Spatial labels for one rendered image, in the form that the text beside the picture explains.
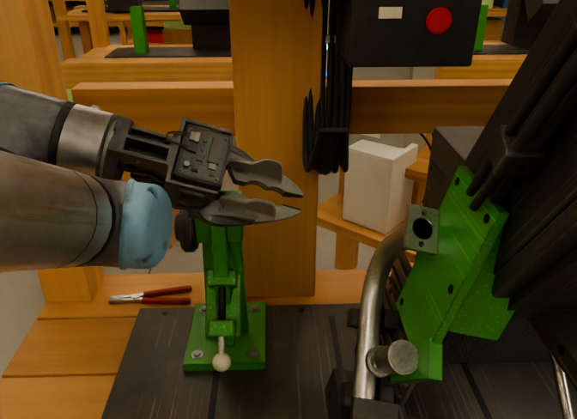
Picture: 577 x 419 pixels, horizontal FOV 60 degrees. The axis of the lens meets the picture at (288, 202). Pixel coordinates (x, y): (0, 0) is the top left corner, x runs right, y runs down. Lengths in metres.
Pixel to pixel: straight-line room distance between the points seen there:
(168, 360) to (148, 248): 0.47
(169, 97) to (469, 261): 0.60
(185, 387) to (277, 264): 0.28
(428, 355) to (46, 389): 0.60
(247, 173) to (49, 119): 0.21
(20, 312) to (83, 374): 1.74
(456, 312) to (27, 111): 0.48
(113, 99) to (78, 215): 0.60
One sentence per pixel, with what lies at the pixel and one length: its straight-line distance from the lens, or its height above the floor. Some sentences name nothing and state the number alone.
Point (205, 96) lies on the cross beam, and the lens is 0.91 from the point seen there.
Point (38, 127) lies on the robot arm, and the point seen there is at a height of 1.35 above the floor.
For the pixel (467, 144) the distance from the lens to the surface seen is 0.77.
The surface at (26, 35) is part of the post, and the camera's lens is 0.87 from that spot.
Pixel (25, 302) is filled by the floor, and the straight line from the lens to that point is 2.69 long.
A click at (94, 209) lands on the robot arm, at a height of 1.33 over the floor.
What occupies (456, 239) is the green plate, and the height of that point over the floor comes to 1.21.
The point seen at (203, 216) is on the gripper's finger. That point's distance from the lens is 0.55.
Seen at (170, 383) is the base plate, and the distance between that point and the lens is 0.83.
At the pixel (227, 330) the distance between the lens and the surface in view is 0.77.
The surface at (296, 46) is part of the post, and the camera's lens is 0.80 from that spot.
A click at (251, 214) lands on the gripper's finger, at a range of 0.55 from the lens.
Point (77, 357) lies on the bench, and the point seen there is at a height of 0.88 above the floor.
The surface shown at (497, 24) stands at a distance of 8.13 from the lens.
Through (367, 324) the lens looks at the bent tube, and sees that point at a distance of 0.70.
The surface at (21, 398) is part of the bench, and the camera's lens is 0.92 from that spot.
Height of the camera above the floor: 1.50
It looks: 27 degrees down
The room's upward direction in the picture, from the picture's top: straight up
